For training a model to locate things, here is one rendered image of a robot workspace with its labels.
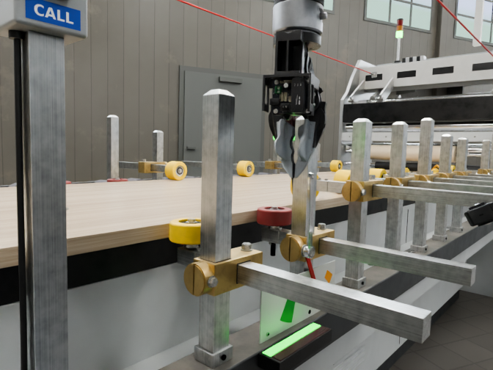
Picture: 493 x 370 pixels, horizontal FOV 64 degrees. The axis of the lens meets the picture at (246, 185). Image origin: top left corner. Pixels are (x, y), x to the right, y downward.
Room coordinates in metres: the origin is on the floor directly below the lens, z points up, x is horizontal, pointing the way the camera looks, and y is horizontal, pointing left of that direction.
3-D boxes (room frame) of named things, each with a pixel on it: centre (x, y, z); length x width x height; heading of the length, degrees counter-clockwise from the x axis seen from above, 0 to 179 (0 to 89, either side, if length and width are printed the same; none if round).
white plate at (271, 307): (0.76, -0.12, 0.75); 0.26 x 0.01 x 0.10; 139
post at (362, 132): (0.99, -0.28, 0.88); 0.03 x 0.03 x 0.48; 49
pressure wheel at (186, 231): (0.71, 0.10, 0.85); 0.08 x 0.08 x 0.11
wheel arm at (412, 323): (0.58, -0.05, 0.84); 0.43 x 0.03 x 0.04; 49
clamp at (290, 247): (0.82, -0.13, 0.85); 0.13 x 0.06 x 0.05; 139
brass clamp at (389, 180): (1.20, -0.46, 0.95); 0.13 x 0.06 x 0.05; 139
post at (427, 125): (1.37, -0.61, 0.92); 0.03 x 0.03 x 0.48; 49
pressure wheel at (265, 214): (0.90, -0.07, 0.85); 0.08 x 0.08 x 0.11
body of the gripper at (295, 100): (0.61, -0.07, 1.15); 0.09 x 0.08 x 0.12; 159
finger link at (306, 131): (0.61, -0.08, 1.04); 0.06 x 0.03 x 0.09; 159
